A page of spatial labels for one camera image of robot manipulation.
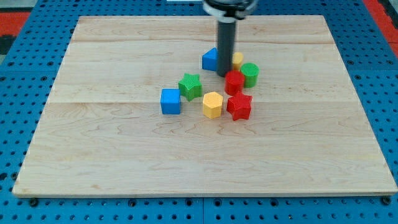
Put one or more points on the blue triangle block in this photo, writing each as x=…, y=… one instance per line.
x=209, y=60

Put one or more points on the yellow rounded block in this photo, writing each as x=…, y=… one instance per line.
x=238, y=58

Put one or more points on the yellow hexagon block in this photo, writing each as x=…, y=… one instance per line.
x=212, y=105

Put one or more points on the red cylinder block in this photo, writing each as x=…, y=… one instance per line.
x=233, y=82

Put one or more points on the red star block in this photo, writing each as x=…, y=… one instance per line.
x=239, y=106

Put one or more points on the blue cube block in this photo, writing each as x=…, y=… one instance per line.
x=170, y=101

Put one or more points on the green star block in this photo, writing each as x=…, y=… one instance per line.
x=190, y=86

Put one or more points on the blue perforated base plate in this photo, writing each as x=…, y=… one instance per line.
x=39, y=35

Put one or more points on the light wooden board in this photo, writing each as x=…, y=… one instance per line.
x=102, y=133

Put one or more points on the green cylinder block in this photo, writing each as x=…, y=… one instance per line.
x=250, y=72

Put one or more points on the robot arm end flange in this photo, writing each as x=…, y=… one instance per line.
x=228, y=11

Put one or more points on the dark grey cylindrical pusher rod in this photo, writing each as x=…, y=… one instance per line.
x=225, y=45

